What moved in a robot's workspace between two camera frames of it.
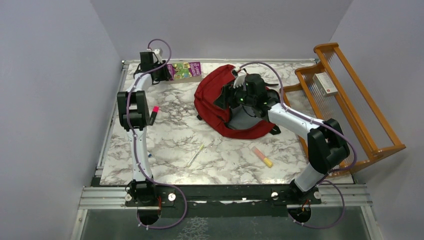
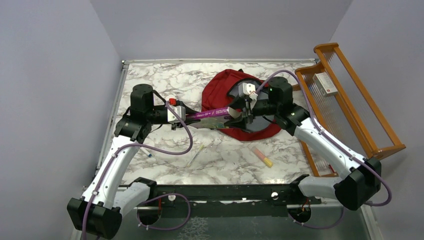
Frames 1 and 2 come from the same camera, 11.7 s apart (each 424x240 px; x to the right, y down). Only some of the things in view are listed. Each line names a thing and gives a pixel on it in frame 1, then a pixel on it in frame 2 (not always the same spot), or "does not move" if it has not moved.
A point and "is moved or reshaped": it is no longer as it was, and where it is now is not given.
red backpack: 212,101 is moved or reshaped
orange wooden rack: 331,90 does not move
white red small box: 324,83 does not move
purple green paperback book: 181,70 to 214,118
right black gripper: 224,97 to 240,123
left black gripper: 164,76 to 188,110
